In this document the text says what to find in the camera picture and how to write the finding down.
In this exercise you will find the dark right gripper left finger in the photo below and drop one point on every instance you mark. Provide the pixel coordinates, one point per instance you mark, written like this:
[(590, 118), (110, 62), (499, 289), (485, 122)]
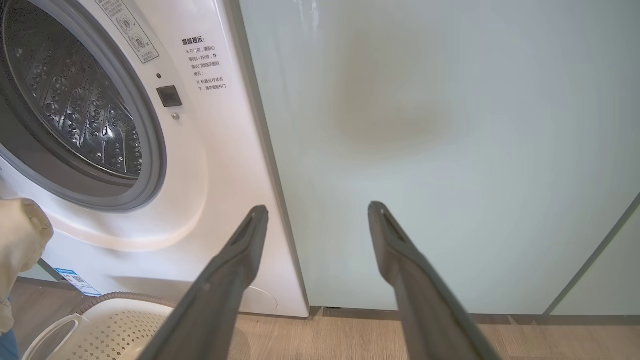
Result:
[(220, 300)]

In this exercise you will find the black door latch socket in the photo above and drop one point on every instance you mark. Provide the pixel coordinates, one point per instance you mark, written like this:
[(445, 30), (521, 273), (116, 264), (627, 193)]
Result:
[(169, 96)]

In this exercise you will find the white front-load washing machine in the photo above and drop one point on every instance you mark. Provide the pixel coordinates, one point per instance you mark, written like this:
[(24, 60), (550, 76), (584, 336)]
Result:
[(215, 175)]

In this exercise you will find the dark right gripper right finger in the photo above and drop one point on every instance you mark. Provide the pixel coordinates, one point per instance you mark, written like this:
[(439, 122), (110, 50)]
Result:
[(425, 310)]

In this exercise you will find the white warning sticker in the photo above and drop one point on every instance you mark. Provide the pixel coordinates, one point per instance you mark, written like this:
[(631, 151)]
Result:
[(130, 30)]

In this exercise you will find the teal cabinet door panel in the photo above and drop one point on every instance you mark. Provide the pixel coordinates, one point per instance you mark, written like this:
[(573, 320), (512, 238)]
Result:
[(35, 272), (610, 280)]

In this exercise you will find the steel washing machine drum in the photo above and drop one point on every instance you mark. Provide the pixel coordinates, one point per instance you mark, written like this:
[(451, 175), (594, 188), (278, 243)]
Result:
[(75, 100)]

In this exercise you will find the yellow bear print garment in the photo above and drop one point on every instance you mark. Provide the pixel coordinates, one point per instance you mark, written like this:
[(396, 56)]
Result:
[(20, 240)]

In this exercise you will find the pale teal cabinet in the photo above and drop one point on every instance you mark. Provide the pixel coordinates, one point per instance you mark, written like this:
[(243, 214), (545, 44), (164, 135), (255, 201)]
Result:
[(450, 150)]

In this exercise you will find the blue energy label sticker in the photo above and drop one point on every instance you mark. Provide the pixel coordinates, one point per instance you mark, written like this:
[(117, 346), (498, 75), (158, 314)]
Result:
[(77, 282)]

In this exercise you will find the blue garment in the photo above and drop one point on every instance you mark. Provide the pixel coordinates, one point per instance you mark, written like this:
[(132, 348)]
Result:
[(7, 347)]

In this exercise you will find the cream perforated laundry basket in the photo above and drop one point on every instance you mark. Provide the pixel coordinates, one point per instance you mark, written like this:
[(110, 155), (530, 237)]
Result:
[(115, 330)]

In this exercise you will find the grey rubber door gasket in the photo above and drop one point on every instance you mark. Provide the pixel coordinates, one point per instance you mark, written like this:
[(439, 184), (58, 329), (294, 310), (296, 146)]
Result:
[(150, 150)]

